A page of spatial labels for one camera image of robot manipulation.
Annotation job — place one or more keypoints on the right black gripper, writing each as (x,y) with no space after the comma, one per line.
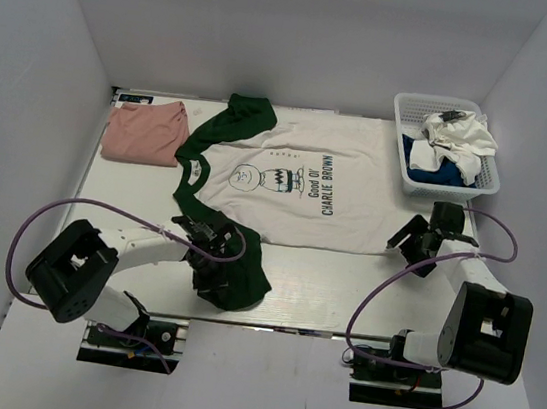
(416,226)

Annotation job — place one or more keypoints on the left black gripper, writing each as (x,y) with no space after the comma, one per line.
(207,287)

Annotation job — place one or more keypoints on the blue t shirt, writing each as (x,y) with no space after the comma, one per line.
(447,175)

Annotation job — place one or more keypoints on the plain white t shirt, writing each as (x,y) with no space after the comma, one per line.
(459,136)

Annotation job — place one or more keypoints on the white and green t shirt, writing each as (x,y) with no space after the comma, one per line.
(290,179)

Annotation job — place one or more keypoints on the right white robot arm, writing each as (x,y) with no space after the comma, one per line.
(487,328)

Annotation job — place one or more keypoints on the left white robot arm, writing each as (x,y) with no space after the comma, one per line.
(71,274)

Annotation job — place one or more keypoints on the folded pink t shirt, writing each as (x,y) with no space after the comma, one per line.
(145,134)

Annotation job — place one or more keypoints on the black label sticker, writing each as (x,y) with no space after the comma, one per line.
(136,99)

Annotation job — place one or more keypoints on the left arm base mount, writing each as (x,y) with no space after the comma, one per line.
(157,350)

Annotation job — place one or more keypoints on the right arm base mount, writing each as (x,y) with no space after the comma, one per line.
(375,383)

